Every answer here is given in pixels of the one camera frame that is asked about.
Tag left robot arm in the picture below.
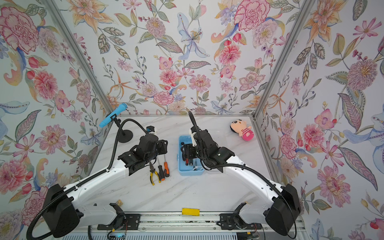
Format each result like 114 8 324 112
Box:
26 134 168 240

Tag yellow tape strip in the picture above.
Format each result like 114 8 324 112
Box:
182 208 200 217

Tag yellow black pliers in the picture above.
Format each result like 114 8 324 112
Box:
149 161 161 186

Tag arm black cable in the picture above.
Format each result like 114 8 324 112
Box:
188 110 199 133
26 118 148 239

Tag blue microphone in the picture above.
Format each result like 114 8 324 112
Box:
99 103 128 128

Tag red black handled screwdriver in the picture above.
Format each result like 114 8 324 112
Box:
158 161 165 181

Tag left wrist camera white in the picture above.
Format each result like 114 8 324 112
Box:
146 126 156 135

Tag blue plastic tool box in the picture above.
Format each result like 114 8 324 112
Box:
178 135 205 177

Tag pink plush doll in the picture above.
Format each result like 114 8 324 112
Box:
230 120 254 142

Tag aluminium front rail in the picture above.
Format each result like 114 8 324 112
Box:
47 211 307 233

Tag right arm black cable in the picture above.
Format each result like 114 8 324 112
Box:
188 110 199 133

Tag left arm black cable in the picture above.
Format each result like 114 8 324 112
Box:
26 118 148 239

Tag black microphone stand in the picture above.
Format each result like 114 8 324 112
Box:
112 117 133 143

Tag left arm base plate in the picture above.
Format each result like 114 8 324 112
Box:
97 214 141 231

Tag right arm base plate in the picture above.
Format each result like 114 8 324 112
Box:
216 213 262 231

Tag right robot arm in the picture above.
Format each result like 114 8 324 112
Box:
179 128 301 236

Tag orange handled screwdriver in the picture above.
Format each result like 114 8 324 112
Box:
164 156 170 178

